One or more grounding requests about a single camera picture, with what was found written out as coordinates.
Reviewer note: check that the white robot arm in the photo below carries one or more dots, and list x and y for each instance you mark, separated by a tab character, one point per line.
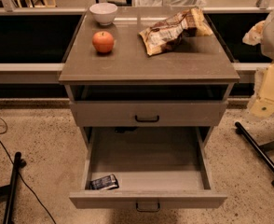
262	103

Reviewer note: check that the crumpled chip bag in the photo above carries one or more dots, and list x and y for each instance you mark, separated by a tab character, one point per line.
165	35

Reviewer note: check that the grey drawer cabinet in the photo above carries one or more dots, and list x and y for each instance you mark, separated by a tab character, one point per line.
197	70

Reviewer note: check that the black stand leg right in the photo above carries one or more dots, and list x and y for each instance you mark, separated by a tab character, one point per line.
261	150

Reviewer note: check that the black stand leg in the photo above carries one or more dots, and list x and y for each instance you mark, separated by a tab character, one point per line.
261	150
8	192

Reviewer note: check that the black stand leg left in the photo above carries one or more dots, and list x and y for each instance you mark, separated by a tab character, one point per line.
8	192

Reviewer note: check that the closed upper drawer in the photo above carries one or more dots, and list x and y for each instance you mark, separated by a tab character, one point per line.
146	114

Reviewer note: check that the red apple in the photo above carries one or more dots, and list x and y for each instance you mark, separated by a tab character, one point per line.
103	41

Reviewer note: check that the white ceramic bowl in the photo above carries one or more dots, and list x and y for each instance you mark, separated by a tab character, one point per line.
103	13

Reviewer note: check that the metal railing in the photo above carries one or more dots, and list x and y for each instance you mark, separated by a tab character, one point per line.
48	73

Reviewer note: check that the open middle drawer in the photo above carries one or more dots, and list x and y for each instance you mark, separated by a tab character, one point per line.
156	168

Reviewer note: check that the blue rxbar blueberry bar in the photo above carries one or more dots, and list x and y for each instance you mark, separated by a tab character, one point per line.
106	182

